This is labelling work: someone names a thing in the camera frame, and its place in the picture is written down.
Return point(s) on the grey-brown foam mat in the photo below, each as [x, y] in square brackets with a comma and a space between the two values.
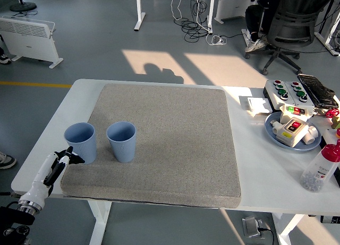
[172, 149]

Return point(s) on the clear bottle red cap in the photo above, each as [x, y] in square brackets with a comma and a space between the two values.
[321, 170]

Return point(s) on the white push-button control box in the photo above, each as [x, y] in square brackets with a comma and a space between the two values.
[302, 97]
[276, 94]

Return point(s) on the blue ribbed cup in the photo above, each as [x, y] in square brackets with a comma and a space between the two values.
[122, 152]
[85, 146]

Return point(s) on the red valve handwheel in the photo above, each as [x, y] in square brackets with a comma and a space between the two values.
[331, 113]

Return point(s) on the grey mesh office chair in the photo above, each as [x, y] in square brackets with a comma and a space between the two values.
[292, 21]

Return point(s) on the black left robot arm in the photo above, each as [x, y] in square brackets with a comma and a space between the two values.
[13, 223]

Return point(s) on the white table leg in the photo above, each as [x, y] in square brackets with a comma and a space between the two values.
[99, 223]
[290, 230]

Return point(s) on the blue plate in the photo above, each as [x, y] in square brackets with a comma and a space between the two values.
[269, 133]

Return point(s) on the black fan stand base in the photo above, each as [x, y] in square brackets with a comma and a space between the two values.
[23, 7]

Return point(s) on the olive metal fitting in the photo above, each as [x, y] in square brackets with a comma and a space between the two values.
[336, 122]

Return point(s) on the white desk leg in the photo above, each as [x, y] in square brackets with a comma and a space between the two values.
[210, 11]
[139, 16]
[324, 39]

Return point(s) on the seated person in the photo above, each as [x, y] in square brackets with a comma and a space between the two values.
[252, 16]

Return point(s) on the white box green red labels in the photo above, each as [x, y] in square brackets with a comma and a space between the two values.
[297, 110]

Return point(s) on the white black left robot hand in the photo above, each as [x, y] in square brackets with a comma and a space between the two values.
[40, 186]

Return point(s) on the white switch box red button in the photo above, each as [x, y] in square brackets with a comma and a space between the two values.
[290, 132]

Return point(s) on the grey foot pedal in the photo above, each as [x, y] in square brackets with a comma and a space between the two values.
[251, 226]

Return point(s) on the white panel heater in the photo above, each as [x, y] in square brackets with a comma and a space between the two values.
[26, 40]
[233, 3]

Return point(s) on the white pipe fitting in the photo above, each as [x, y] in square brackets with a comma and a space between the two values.
[310, 134]
[275, 126]

